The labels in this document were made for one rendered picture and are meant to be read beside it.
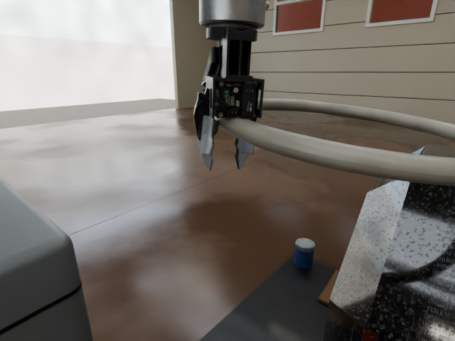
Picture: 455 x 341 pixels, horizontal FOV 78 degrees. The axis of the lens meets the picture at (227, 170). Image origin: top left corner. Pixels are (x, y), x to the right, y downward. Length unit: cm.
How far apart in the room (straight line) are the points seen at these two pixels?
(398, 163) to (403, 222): 34
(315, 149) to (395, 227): 36
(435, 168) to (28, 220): 43
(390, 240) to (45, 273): 57
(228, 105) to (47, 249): 27
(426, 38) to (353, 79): 145
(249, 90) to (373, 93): 675
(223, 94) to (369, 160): 20
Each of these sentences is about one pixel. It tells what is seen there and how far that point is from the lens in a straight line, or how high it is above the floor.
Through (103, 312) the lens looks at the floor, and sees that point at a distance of 149.
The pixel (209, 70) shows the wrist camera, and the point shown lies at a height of 100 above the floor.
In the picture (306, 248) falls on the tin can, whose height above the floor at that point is 14.
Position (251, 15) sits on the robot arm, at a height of 107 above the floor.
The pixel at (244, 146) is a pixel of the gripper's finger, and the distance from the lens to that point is 46.
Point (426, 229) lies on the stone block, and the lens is 66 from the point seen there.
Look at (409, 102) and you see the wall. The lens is 698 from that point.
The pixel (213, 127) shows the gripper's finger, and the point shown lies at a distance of 45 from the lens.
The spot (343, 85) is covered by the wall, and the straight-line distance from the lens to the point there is 729.
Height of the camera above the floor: 100
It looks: 19 degrees down
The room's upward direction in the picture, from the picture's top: straight up
